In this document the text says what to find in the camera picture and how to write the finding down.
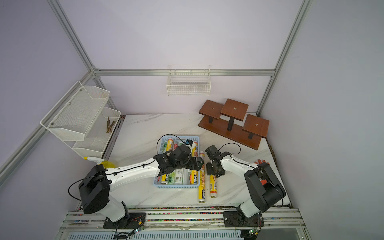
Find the white wrap roll large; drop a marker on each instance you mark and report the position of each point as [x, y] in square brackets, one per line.
[186, 176]

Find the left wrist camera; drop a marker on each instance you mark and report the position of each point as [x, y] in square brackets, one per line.
[188, 143]

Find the yellow spray bottle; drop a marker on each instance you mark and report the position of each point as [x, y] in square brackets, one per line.
[99, 161]

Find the white wire wall basket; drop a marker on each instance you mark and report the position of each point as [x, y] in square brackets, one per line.
[189, 80]

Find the yellow wrap roll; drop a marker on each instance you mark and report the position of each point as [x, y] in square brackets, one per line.
[193, 176]
[213, 186]
[202, 192]
[168, 146]

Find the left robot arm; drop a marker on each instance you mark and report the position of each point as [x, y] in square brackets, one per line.
[96, 187]

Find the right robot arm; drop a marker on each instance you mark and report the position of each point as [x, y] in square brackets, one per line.
[264, 187]

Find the brown sticks in shelf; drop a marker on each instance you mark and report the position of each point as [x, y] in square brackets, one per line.
[110, 125]

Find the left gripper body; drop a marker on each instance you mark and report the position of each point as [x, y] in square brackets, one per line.
[183, 165]

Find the brown wooden tiered stand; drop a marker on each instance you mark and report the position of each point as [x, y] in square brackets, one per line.
[231, 120]

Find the light blue plastic basket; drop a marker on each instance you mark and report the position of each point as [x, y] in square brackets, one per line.
[178, 141]

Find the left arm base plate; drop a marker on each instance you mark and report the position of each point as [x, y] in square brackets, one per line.
[132, 221]

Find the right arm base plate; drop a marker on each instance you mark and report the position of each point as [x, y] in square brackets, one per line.
[235, 219]

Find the white green wrap roll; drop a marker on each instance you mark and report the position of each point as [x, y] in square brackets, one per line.
[163, 146]

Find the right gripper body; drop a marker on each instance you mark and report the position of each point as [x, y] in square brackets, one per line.
[211, 169]

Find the white mesh two-tier shelf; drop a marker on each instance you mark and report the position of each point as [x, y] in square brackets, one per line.
[79, 120]

